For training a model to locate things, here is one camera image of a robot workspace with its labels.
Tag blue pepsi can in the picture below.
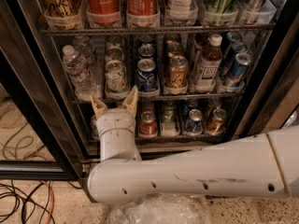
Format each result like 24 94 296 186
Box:
137 45 156 60
136 59 157 92

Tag clear plastic bag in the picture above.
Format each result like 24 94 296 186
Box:
106 193 212 224

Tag front clear water bottle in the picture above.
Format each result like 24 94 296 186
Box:
63 45 100 102

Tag orange lacroix can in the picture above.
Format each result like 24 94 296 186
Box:
165 55 189 89
166 43 185 58

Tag fridge glass door right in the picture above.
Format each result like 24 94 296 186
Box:
248 14 299 134

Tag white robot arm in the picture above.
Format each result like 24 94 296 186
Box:
87 88 299 204

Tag front blue pepsi can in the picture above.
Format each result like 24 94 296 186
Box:
136 59 157 92

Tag bottom shelf red can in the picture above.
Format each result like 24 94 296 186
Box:
139 111 156 136

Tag front blue red bull can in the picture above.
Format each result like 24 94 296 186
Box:
224 52 252 88

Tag red coca-cola can left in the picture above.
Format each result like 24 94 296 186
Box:
88 0 120 26

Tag orange floor cable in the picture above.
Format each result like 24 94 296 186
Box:
40 180 56 224

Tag amber tea bottle white cap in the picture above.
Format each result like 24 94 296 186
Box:
192 34 222 87

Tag open fridge glass door left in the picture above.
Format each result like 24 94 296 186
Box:
0 0 83 181

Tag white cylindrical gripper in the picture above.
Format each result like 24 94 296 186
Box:
90 86 138 136

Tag clear water bottle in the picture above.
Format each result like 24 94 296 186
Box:
73 35 96 65
63 45 100 102

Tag bottom shelf blue can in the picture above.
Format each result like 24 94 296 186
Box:
184 109 203 134

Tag rear clear water bottle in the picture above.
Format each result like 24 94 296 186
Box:
73 35 96 65

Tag black floor cables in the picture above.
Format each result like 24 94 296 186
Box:
0 180 82 224

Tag green white 7up can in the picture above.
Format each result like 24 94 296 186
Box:
105 60 127 93

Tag blue red bull can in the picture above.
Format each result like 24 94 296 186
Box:
224 52 252 88
220 42 248 77

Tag front orange lacroix can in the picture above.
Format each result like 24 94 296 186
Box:
165 55 189 89

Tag bottom shelf orange can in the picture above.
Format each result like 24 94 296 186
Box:
206 108 227 132

